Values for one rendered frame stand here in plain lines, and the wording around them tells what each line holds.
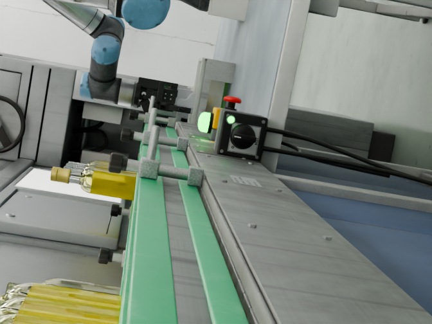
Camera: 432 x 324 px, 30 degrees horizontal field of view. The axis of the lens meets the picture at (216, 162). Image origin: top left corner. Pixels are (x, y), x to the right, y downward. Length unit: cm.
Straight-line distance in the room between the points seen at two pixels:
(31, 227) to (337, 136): 152
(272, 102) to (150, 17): 68
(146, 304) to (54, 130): 252
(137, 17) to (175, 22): 369
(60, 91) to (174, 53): 280
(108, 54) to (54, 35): 361
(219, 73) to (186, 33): 357
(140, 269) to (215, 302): 8
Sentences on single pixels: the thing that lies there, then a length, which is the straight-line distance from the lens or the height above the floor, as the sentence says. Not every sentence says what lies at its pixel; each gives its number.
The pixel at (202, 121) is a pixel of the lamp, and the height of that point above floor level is 85.
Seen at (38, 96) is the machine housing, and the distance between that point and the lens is 304.
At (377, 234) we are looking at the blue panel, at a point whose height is 67.
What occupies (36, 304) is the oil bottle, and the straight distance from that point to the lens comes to 86.
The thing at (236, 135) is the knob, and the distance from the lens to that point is 140.
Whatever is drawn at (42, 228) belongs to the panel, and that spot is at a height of 116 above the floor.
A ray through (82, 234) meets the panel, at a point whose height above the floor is 107.
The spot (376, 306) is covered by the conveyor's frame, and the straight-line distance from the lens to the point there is 58.
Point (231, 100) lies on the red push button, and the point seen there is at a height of 79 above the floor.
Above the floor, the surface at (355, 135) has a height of 16.
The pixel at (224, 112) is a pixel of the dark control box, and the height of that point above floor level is 83.
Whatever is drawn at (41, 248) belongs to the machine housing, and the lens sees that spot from 188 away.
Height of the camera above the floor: 98
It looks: 6 degrees down
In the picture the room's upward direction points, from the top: 80 degrees counter-clockwise
